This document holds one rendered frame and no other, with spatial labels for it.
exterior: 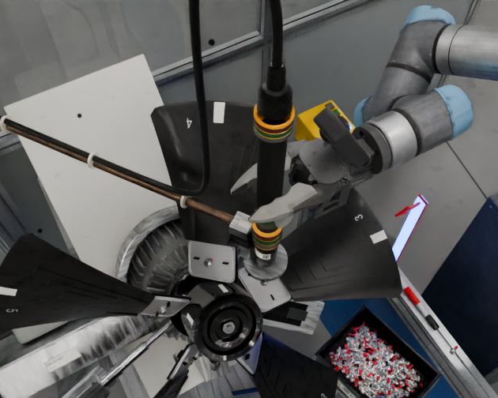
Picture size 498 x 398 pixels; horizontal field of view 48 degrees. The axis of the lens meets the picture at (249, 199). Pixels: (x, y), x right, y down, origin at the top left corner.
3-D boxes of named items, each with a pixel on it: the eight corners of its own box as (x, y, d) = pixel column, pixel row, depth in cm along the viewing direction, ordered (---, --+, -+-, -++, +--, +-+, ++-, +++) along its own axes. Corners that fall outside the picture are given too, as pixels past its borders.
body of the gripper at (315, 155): (311, 223, 78) (382, 187, 81) (319, 189, 70) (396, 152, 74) (283, 182, 81) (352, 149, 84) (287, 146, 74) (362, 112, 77)
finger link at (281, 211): (262, 253, 73) (315, 214, 76) (264, 231, 68) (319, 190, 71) (247, 236, 75) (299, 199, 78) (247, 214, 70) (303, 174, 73)
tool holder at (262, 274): (224, 266, 90) (222, 238, 81) (243, 230, 93) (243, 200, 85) (276, 289, 88) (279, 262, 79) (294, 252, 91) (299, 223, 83)
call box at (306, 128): (293, 140, 142) (296, 114, 133) (326, 125, 144) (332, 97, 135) (329, 187, 134) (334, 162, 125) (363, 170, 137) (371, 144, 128)
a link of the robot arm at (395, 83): (403, 89, 97) (447, 87, 87) (378, 148, 97) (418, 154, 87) (368, 68, 94) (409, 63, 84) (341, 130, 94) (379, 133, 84)
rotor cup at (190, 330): (183, 350, 102) (205, 388, 90) (153, 283, 97) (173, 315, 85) (254, 312, 105) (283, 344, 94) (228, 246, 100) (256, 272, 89)
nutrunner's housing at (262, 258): (249, 272, 92) (249, 72, 53) (259, 253, 94) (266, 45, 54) (270, 283, 91) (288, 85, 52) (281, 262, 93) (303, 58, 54)
